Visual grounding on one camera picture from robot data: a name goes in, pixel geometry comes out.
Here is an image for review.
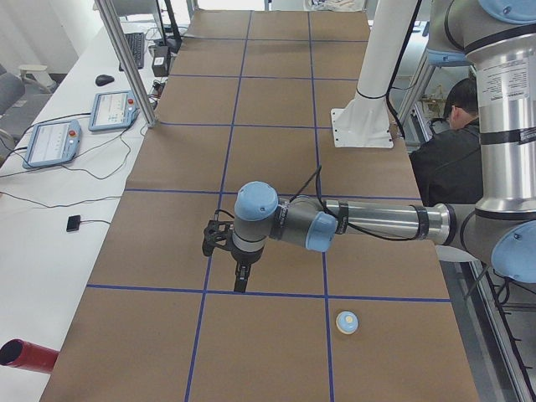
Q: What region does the brown paper table mat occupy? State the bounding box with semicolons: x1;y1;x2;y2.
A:
42;11;478;401

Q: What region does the red cylinder tube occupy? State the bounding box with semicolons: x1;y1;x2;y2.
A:
1;339;59;374

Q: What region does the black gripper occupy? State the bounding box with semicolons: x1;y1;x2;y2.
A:
231;247;263;293

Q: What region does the person in black jacket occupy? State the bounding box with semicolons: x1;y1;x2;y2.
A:
410;78;483;207

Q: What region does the black keyboard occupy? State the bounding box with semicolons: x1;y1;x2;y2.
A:
125;33;146;70

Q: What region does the near blue teach pendant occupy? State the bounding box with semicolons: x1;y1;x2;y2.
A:
23;120;81;169

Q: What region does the far blue teach pendant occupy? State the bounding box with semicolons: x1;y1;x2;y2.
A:
88;90;139;132

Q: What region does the black computer mouse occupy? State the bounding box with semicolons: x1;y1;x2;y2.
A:
95;75;115;87

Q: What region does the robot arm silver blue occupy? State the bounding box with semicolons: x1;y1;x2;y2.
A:
227;1;535;292

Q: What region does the grey office chair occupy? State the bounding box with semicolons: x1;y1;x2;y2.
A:
0;62;58;143

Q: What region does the small blue white bell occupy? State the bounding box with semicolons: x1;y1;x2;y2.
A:
336;311;359;335

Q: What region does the black wrist cable arm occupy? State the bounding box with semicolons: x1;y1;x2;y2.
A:
288;164;323;202

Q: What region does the small black puck device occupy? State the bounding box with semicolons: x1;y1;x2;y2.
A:
66;214;81;233

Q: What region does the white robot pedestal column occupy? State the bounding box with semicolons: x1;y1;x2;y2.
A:
331;0;420;149

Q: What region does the aluminium frame post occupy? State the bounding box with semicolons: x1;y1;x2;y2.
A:
94;0;157;128

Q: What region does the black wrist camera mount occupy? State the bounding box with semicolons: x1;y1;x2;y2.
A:
202;219;233;257

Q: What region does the black power adapter box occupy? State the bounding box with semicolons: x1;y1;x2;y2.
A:
152;46;171;77

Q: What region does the blue teach pendant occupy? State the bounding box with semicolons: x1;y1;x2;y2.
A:
23;120;81;169
88;90;139;132

